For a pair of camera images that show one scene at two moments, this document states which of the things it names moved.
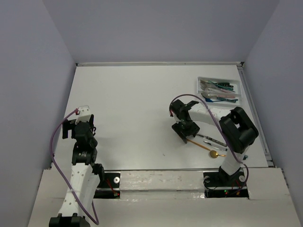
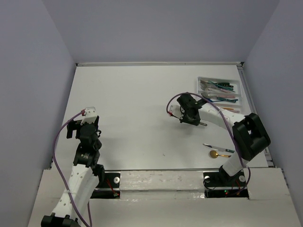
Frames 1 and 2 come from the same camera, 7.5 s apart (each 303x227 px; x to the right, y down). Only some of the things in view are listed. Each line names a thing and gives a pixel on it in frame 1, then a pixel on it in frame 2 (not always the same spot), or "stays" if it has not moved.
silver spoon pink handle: x=209 y=95 stays
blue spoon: x=220 y=100 stays
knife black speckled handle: x=212 y=140 → x=204 y=124
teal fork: x=229 y=89 stays
